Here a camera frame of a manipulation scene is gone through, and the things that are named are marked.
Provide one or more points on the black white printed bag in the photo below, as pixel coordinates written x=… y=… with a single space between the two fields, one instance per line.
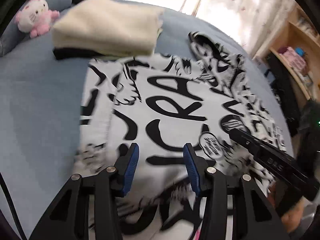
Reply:
x=282 y=85

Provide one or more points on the stack of pink boxes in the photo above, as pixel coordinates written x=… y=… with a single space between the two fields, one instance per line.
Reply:
x=292 y=58

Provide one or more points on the small blue box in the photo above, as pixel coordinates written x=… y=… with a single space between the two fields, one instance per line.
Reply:
x=300 y=51

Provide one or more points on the cream folded garment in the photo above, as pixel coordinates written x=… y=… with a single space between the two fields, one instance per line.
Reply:
x=105 y=27

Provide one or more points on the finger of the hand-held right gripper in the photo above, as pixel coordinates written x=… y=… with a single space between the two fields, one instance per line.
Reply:
x=241 y=135

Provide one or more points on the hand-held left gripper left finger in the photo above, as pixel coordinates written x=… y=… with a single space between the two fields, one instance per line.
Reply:
x=130 y=170

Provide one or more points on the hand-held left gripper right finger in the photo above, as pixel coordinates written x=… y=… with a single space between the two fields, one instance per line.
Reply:
x=192 y=170

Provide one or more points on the pink white cat plush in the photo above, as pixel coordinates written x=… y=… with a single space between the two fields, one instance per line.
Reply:
x=35 y=15

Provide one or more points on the black folded garment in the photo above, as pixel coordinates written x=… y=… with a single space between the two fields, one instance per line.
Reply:
x=72 y=53

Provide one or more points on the white black printed jacket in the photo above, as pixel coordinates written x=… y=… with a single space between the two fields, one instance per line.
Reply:
x=170 y=100

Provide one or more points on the wooden bookshelf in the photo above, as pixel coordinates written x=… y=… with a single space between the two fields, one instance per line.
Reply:
x=295 y=35

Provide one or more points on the person's right hand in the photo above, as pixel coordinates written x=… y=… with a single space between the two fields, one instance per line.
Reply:
x=291 y=215

